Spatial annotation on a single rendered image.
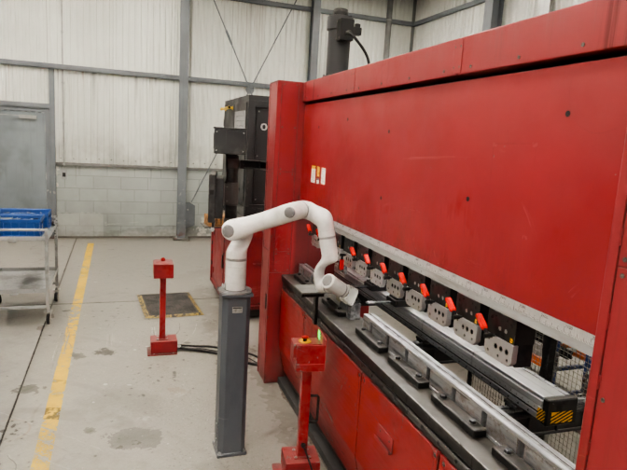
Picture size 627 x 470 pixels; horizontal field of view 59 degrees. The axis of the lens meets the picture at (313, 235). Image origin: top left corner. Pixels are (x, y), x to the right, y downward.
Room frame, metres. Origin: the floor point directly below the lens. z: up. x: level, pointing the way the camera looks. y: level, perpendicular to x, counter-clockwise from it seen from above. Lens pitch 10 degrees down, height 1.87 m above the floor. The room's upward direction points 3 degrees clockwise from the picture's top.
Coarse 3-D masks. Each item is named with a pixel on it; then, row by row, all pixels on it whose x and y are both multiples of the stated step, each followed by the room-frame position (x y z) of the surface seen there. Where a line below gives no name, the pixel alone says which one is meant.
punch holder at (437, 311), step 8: (432, 280) 2.23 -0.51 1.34; (432, 288) 2.23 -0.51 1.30; (440, 288) 2.17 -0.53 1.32; (448, 288) 2.12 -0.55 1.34; (432, 296) 2.22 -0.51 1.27; (440, 296) 2.16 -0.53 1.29; (448, 296) 2.11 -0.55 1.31; (456, 296) 2.11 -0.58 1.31; (432, 304) 2.21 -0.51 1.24; (440, 304) 2.16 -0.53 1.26; (432, 312) 2.21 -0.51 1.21; (440, 312) 2.15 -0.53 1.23; (448, 312) 2.10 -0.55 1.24; (440, 320) 2.14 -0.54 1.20; (448, 320) 2.11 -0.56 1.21
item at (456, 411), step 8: (432, 400) 2.07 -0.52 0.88; (440, 400) 2.03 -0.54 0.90; (448, 400) 2.03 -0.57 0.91; (440, 408) 2.01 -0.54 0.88; (448, 408) 1.96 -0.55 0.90; (456, 408) 1.96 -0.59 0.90; (456, 416) 1.91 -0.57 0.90; (464, 416) 1.91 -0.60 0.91; (464, 424) 1.86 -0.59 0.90; (480, 424) 1.85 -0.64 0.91; (472, 432) 1.81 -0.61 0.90; (480, 432) 1.81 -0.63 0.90
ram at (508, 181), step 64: (576, 64) 1.62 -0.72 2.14; (320, 128) 3.73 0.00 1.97; (384, 128) 2.79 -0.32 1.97; (448, 128) 2.23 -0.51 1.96; (512, 128) 1.86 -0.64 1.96; (576, 128) 1.59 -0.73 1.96; (320, 192) 3.65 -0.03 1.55; (384, 192) 2.73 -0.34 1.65; (448, 192) 2.19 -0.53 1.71; (512, 192) 1.82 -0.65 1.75; (576, 192) 1.56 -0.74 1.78; (448, 256) 2.14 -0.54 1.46; (512, 256) 1.78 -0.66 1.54; (576, 256) 1.53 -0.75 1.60; (576, 320) 1.50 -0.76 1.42
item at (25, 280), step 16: (0, 240) 4.88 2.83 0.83; (16, 240) 4.92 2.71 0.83; (32, 240) 4.97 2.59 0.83; (48, 240) 5.02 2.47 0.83; (48, 256) 5.01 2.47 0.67; (0, 272) 5.60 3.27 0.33; (16, 272) 5.64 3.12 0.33; (32, 272) 5.68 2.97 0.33; (48, 272) 5.01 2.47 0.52; (0, 288) 5.04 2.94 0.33; (16, 288) 5.07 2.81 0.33; (32, 288) 5.10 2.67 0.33; (48, 288) 5.01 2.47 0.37; (48, 304) 5.01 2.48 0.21; (48, 320) 5.01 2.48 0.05
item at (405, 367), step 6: (390, 360) 2.44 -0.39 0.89; (396, 360) 2.41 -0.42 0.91; (402, 360) 2.42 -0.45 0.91; (396, 366) 2.38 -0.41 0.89; (402, 366) 2.34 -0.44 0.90; (408, 366) 2.34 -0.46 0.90; (402, 372) 2.32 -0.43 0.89; (408, 372) 2.28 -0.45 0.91; (414, 372) 2.28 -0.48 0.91; (408, 378) 2.27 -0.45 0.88; (414, 378) 2.22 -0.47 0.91; (414, 384) 2.21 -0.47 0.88; (420, 384) 2.18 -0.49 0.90; (426, 384) 2.19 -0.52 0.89
